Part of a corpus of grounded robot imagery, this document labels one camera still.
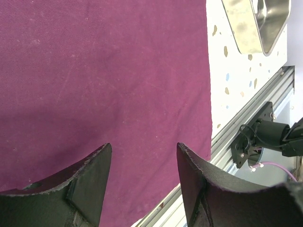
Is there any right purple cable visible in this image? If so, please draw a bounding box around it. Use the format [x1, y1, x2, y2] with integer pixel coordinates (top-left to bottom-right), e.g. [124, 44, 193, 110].
[250, 161, 298, 182]

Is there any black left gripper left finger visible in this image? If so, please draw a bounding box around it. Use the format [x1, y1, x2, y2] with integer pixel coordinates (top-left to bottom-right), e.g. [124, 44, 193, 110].
[0, 143, 112, 227]

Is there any stainless steel tray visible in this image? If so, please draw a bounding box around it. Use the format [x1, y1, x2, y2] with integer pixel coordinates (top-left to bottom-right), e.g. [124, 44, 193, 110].
[222, 0, 292, 56]

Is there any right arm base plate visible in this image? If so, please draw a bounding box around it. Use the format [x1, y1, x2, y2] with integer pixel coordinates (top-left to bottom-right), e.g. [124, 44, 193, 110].
[231, 102, 273, 169]

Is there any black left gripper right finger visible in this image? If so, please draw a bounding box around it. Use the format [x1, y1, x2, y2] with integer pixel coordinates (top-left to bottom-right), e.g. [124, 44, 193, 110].
[177, 143, 303, 227]

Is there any purple cloth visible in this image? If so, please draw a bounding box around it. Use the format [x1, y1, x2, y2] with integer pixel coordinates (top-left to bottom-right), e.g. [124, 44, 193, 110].
[0, 0, 212, 227]

